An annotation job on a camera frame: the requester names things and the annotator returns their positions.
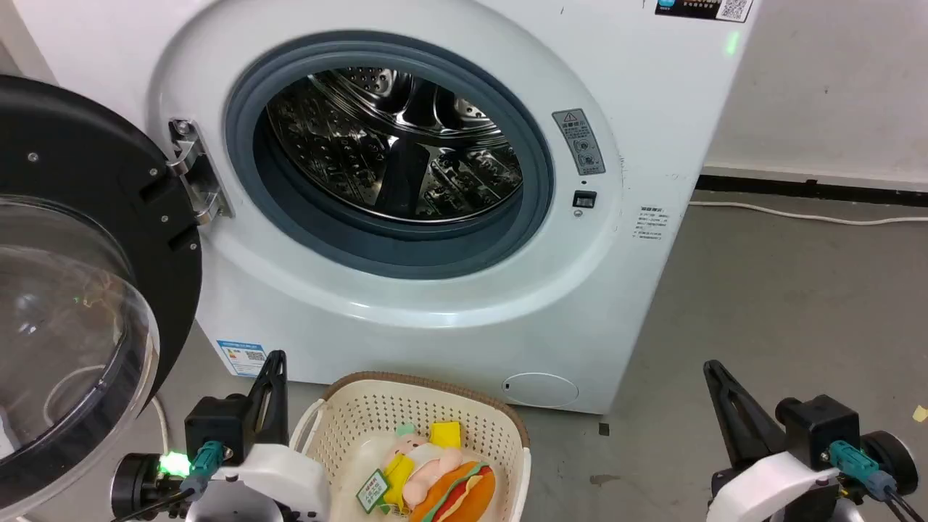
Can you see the steel washer drum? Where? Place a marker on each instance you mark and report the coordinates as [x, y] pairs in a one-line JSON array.
[[341, 145]]

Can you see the pink pig plush toy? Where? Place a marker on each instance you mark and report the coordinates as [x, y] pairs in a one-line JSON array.
[[428, 464]]

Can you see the grey rubber door gasket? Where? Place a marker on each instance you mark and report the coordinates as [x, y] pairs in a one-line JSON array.
[[538, 181]]

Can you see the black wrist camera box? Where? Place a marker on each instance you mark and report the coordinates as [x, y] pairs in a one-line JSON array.
[[819, 428], [217, 428]]

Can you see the metal door hinge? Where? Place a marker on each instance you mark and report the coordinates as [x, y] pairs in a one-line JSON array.
[[196, 170]]

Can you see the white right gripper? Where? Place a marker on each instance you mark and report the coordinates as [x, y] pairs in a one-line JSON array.
[[776, 486]]

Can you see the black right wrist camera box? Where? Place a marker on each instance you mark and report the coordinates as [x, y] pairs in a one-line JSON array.
[[819, 428]]

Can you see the black baseboard strip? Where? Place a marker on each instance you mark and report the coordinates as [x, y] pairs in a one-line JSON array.
[[812, 190]]

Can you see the black left gripper knob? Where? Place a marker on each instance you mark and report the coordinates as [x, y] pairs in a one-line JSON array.
[[134, 486]]

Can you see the grey warning sticker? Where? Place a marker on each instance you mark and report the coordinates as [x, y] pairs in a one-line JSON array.
[[580, 141]]

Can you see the black right gripper knob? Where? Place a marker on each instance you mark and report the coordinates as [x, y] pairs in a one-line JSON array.
[[892, 457]]

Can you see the green-bordered paper hang tag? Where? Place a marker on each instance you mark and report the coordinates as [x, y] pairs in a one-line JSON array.
[[372, 491]]

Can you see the round white filter cover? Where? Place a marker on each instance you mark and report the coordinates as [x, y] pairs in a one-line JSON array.
[[540, 390]]

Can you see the black round washer door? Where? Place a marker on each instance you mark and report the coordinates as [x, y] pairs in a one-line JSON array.
[[72, 145]]

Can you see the blue energy label sticker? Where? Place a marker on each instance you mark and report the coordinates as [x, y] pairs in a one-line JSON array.
[[243, 359]]

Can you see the clear door glass bowl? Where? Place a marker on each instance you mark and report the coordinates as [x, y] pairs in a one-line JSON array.
[[65, 326]]

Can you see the black QR code sticker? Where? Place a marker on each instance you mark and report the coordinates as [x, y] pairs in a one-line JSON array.
[[689, 7]]

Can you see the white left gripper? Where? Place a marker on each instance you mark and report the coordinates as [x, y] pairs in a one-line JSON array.
[[283, 478]]

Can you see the cream perforated laundry basket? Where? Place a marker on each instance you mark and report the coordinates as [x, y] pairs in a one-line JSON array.
[[377, 406]]

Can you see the white front-load washing machine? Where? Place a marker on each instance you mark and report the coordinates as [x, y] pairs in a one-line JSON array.
[[652, 109]]

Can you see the hamburger plush toy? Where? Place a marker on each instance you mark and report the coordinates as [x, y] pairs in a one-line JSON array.
[[464, 493]]

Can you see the small printed text label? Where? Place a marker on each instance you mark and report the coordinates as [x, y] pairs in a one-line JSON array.
[[651, 223]]

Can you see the black gripper knob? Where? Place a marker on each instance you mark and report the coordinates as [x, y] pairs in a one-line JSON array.
[[892, 457], [134, 486]]

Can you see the black door latch socket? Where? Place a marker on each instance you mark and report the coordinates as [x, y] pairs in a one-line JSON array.
[[584, 199]]

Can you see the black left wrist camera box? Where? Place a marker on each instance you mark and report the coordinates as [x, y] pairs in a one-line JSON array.
[[217, 428]]

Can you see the yellow tape scrap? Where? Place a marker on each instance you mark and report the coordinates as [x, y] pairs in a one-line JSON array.
[[920, 414]]

